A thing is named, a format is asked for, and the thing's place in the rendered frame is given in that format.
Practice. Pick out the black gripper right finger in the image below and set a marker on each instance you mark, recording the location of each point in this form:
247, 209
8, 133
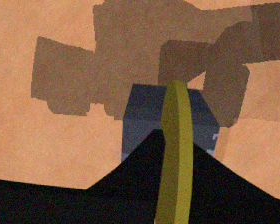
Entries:
220, 196

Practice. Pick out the gold coin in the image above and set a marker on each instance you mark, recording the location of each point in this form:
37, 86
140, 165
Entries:
177, 173

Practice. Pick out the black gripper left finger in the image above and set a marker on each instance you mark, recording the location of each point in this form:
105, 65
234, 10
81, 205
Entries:
127, 195

